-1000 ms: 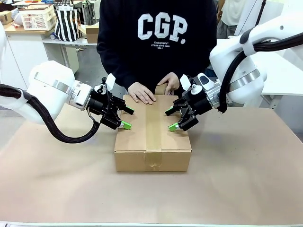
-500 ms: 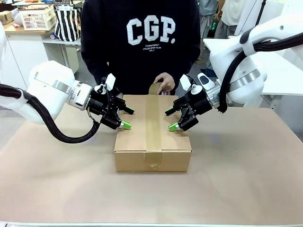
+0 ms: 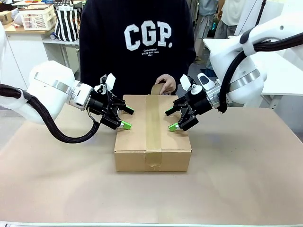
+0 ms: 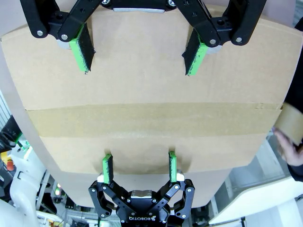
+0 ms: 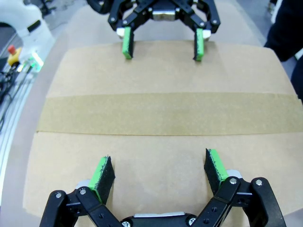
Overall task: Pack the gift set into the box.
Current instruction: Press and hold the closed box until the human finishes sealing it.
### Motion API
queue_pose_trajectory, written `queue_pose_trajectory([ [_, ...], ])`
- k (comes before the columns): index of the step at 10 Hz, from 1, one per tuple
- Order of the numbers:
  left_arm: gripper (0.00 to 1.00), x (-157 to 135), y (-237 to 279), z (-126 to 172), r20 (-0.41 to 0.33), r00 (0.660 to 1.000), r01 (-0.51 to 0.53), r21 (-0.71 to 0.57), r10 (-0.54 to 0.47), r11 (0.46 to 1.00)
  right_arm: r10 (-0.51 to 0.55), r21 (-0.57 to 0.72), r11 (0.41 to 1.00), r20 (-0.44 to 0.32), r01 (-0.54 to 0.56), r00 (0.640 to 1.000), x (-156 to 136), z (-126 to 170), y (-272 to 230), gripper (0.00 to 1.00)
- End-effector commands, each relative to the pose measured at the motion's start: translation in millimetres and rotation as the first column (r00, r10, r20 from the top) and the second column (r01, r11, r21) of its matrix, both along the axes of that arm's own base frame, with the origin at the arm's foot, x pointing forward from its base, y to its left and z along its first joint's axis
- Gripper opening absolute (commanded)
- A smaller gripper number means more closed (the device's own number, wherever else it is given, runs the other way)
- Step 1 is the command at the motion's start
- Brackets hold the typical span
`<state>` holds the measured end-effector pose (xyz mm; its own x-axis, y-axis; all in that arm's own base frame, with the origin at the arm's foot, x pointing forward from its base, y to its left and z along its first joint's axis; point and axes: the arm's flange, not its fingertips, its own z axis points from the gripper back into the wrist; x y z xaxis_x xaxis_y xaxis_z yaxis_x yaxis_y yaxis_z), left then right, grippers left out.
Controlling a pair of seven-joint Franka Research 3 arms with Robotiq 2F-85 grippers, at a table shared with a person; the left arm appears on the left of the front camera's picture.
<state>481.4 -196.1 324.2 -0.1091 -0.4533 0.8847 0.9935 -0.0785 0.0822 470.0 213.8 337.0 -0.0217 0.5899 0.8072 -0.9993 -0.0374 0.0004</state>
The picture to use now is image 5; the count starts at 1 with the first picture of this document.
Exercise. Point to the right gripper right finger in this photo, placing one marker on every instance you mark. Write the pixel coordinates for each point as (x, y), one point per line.
(236, 203)

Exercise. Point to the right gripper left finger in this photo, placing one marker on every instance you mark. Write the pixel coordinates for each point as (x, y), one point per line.
(99, 208)

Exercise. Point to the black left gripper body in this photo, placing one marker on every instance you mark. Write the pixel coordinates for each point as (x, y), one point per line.
(163, 9)

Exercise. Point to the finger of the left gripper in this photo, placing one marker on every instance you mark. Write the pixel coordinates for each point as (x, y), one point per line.
(127, 45)
(198, 47)

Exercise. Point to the large brown cardboard box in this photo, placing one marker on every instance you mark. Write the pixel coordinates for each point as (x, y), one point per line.
(151, 75)

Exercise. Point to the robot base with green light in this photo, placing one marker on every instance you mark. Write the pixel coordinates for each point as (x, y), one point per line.
(33, 61)

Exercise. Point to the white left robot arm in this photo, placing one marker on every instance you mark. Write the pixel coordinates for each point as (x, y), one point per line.
(23, 16)

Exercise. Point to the person in dark coat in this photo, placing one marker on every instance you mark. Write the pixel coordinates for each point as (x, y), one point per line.
(284, 28)

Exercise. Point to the yellow red emergency stop button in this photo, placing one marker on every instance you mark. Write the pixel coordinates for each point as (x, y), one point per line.
(13, 55)

